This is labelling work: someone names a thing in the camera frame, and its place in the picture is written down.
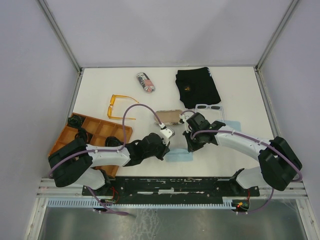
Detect light blue cleaning cloth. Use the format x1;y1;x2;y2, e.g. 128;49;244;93
164;148;193;163

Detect map print glasses case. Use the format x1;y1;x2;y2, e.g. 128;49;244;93
155;109;183;126

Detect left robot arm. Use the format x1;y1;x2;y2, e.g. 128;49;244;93
48;133;170;195

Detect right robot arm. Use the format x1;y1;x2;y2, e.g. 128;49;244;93
179;112;303;196

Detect orange sunglasses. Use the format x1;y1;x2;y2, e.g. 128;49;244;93
107;94;139;120

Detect black sunglasses in tray middle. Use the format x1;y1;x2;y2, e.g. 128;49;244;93
74;127;93;143

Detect black sunglasses in tray corner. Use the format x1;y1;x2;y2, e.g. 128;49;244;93
67;114;84;129

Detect black folded cloth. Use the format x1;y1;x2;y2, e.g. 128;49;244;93
175;67;221;109

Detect orange compartment tray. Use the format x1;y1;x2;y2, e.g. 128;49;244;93
47;112;134;179

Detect flag print glasses case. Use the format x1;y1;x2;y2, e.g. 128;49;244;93
136;72;156;93

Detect white frame sunglasses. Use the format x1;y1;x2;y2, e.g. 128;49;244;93
195;104;225;122

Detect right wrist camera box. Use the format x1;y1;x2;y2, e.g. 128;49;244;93
179;114;192;124

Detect light blue cable duct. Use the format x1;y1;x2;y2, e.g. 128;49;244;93
47;197;238;209

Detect aluminium frame rail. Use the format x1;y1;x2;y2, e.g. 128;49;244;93
37;177;307;198

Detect right corner aluminium post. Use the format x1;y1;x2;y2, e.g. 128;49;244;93
255;0;301;71

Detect corner aluminium post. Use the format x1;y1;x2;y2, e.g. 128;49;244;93
255;0;301;71
36;0;82;73

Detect left corner aluminium post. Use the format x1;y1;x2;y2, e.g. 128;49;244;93
36;0;82;73

